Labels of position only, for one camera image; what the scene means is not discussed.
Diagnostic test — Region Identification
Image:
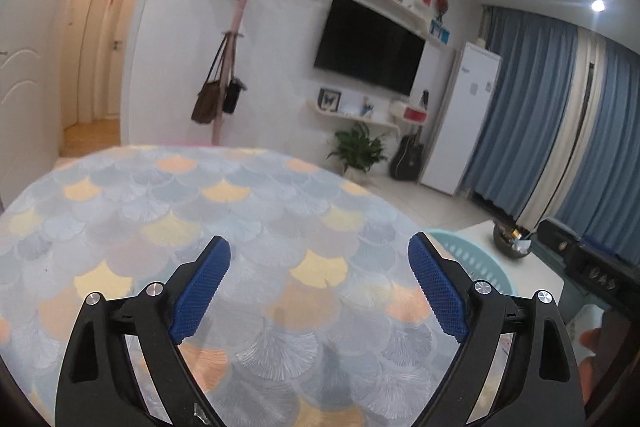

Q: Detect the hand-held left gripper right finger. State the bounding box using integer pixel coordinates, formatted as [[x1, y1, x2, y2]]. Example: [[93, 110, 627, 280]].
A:
[[407, 232, 586, 427]]

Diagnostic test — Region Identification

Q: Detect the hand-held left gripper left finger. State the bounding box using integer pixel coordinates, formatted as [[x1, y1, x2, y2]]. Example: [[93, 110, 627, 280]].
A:
[[54, 234, 232, 427]]

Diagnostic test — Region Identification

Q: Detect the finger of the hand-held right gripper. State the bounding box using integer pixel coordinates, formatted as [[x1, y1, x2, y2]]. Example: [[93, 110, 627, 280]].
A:
[[541, 217, 583, 255]]

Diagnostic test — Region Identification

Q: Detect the light blue plastic basin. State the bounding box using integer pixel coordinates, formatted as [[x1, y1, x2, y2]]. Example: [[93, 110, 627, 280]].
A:
[[427, 229, 518, 298]]

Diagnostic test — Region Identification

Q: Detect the person's right hand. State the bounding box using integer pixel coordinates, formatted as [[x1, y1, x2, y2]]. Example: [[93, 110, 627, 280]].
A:
[[579, 326, 603, 395]]

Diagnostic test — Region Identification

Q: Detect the dark snack bowl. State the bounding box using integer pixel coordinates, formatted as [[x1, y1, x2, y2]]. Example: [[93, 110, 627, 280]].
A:
[[492, 222, 533, 260]]

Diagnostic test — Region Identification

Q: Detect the white coffee table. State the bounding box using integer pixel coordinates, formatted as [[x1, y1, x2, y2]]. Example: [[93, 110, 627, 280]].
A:
[[455, 219, 568, 323]]

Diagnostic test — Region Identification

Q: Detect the blue curtain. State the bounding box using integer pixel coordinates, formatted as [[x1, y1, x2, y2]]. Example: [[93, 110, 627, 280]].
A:
[[462, 6, 581, 218], [555, 34, 640, 263]]

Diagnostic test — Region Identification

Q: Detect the beige curtain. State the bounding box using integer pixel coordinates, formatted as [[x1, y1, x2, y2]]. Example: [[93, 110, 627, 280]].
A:
[[515, 27, 598, 228]]

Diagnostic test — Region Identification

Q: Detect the black guitar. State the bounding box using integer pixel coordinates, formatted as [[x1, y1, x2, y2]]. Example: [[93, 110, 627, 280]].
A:
[[390, 132, 425, 182]]

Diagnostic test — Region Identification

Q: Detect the white refrigerator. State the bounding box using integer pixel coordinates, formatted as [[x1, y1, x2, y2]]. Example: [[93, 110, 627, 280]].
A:
[[419, 41, 502, 196]]

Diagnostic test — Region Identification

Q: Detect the potted green plant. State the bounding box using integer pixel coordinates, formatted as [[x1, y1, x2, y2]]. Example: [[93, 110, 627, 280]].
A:
[[327, 124, 391, 178]]

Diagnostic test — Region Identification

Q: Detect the brown handbag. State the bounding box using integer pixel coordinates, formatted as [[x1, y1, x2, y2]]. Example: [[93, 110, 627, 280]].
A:
[[191, 34, 226, 125]]

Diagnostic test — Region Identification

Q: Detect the small black bag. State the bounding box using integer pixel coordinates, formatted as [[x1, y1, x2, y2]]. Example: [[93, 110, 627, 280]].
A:
[[222, 77, 247, 115]]

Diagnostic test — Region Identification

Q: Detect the white panel door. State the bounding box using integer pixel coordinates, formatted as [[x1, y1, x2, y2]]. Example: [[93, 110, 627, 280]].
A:
[[0, 34, 66, 208]]

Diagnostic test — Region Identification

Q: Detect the hallway door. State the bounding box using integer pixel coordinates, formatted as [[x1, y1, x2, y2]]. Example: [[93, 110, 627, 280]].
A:
[[85, 0, 126, 122]]

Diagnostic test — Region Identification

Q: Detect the pink coat rack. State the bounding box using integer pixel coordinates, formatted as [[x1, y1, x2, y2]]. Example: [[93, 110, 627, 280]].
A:
[[170, 0, 288, 148]]

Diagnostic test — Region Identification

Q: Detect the red and white wall box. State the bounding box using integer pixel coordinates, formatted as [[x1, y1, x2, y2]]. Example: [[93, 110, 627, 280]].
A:
[[389, 103, 429, 124]]

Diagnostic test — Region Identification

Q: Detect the white curved wall shelf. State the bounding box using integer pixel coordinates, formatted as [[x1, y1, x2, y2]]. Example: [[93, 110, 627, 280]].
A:
[[307, 101, 401, 130]]

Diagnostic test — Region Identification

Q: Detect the butterfly picture frame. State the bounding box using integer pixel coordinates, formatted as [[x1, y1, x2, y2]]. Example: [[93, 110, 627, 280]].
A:
[[318, 88, 342, 112]]

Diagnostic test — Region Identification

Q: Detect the black wall television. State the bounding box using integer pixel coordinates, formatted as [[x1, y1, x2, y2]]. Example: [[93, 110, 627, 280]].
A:
[[313, 0, 426, 96]]

